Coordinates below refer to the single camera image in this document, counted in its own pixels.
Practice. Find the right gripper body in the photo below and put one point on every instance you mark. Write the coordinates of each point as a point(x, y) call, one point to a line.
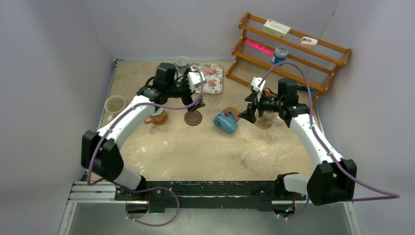
point(268, 104)

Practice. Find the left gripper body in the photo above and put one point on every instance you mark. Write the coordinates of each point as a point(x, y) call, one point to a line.
point(182, 90)

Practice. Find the orange coaster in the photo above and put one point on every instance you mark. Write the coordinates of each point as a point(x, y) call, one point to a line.
point(235, 111)

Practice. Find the dark wooden coaster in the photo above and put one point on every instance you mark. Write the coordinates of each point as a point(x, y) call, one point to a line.
point(193, 118)

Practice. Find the woven rattan coaster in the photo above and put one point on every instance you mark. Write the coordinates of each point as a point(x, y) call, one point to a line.
point(263, 124)

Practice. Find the tall beige mug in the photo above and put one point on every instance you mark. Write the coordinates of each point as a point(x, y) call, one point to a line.
point(271, 116)

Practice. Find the blue mug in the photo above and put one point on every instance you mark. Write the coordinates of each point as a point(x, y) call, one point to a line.
point(226, 121)

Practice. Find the light wooden coaster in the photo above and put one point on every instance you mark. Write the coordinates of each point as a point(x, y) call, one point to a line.
point(165, 119)

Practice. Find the pink mug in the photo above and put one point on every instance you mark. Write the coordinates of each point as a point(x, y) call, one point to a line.
point(157, 116)

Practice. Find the beige mug with pattern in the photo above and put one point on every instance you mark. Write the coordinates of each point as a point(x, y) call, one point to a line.
point(114, 105)

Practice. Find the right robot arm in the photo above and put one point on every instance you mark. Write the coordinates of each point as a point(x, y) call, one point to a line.
point(332, 178)

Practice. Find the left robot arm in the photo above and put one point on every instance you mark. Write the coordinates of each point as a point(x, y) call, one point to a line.
point(100, 149)

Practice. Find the small grey mug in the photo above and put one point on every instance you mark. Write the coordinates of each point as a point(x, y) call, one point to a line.
point(182, 64)

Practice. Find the floral tray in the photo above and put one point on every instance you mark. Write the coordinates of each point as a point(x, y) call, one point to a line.
point(213, 73)

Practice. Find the black blue marker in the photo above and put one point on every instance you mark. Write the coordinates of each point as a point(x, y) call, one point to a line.
point(305, 89)

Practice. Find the blue white jar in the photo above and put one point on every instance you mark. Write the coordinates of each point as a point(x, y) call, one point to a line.
point(279, 55)

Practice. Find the pink white tape dispenser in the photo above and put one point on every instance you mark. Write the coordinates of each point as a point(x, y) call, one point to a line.
point(308, 42)

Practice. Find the pink highlighter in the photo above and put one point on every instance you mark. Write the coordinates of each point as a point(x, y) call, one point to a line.
point(259, 47)

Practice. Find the white green box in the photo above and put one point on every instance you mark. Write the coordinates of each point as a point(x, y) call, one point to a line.
point(276, 29)

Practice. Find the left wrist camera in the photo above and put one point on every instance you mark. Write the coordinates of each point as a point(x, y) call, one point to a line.
point(196, 81)

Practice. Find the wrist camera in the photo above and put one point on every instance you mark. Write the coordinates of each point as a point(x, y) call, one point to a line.
point(196, 81)
point(257, 86)

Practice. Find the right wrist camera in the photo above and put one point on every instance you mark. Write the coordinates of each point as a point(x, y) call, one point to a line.
point(257, 86)

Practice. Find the black aluminium base frame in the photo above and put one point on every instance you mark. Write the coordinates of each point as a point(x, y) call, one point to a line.
point(200, 207)

